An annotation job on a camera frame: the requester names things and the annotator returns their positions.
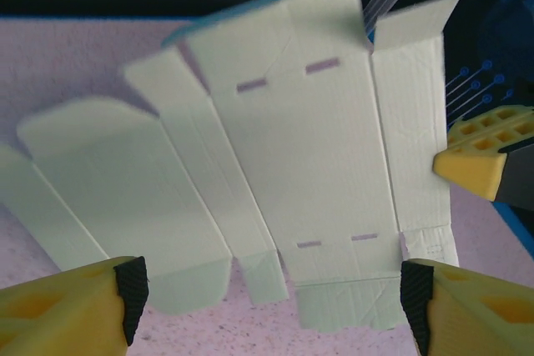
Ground blue table edge strip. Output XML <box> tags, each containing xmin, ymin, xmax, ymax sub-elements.
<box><xmin>491</xmin><ymin>200</ymin><xmax>534</xmax><ymax>261</ymax></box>

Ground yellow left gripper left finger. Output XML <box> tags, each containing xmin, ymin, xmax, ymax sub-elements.
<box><xmin>0</xmin><ymin>255</ymin><xmax>149</xmax><ymax>356</ymax></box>

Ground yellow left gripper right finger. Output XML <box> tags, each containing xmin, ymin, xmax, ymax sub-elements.
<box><xmin>399</xmin><ymin>258</ymin><xmax>534</xmax><ymax>356</ymax></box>

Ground light green paper box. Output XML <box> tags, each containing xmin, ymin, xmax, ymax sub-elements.
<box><xmin>0</xmin><ymin>0</ymin><xmax>465</xmax><ymax>332</ymax></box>

